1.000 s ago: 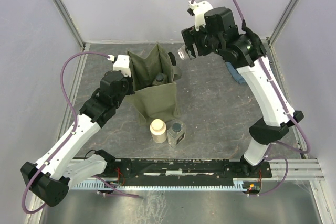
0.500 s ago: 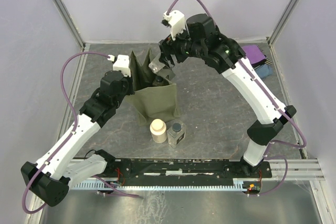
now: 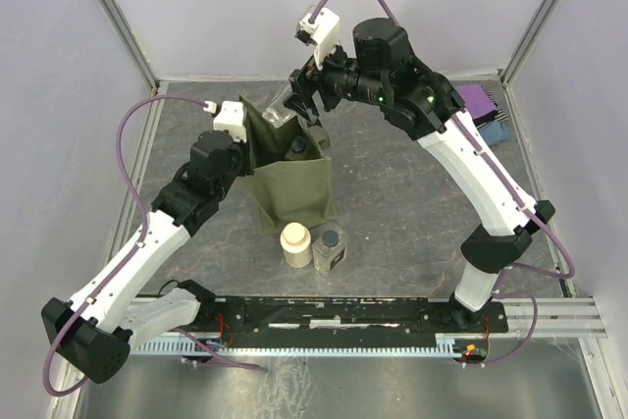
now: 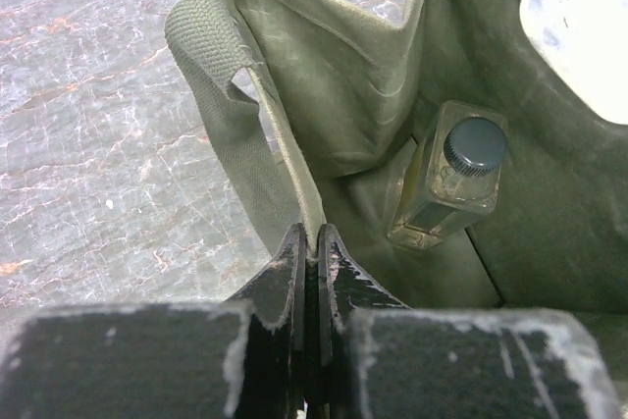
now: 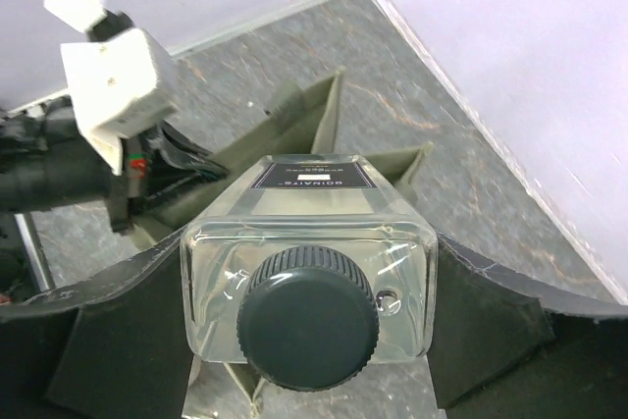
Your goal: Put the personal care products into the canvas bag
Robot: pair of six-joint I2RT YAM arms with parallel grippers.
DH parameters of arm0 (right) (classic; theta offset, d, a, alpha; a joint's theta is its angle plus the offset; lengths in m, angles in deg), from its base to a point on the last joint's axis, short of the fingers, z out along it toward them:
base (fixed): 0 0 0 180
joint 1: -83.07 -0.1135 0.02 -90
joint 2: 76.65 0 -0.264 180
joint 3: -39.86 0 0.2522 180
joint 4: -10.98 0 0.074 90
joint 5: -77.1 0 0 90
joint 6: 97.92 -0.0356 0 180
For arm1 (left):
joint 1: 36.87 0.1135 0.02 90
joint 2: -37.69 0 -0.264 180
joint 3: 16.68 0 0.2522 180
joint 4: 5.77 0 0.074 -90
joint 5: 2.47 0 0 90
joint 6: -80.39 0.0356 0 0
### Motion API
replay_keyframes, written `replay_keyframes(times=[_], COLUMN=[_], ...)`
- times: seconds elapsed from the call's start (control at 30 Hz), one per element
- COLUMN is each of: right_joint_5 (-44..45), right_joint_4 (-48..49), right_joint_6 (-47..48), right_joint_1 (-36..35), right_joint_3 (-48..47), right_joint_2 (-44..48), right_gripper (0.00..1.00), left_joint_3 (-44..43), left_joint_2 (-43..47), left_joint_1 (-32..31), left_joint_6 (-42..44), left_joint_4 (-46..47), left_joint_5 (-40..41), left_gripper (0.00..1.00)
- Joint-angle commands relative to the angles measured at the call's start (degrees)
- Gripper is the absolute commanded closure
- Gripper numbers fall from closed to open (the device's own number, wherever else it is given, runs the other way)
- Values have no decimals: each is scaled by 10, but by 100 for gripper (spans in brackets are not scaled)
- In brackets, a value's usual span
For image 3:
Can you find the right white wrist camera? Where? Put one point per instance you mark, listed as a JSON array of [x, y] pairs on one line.
[[322, 31]]

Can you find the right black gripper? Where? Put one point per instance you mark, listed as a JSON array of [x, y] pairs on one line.
[[307, 81]]

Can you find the striped folded cloth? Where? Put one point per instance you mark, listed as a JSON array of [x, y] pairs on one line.
[[501, 117]]

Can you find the clear bottle dark label front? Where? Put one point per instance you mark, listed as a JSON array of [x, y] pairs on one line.
[[329, 250]]

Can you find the aluminium frame rail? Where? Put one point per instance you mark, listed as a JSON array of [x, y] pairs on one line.
[[555, 316]]

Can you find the blue folded cloth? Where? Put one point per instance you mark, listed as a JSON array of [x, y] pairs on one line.
[[494, 133]]

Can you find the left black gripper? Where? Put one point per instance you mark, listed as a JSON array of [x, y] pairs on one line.
[[246, 167]]

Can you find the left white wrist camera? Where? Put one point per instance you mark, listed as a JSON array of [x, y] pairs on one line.
[[230, 117]]

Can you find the purple folded cloth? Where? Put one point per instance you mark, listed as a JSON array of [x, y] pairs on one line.
[[478, 103]]

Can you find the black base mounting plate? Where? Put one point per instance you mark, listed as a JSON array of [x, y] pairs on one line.
[[341, 322]]

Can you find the olive green canvas bag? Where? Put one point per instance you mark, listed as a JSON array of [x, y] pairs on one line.
[[287, 191]]

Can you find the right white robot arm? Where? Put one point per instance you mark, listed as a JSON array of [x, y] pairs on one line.
[[433, 114]]

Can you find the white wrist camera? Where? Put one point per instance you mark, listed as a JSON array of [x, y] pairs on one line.
[[230, 117], [322, 31]]

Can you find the clear bottle dark label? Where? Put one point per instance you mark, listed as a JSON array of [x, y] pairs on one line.
[[276, 112], [329, 250]]

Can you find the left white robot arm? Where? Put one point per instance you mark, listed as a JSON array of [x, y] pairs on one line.
[[97, 328]]

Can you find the clear bottle yellow label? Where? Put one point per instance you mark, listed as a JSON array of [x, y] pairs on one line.
[[300, 149]]

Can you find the cream round jar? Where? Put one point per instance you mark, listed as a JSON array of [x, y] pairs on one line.
[[295, 240]]

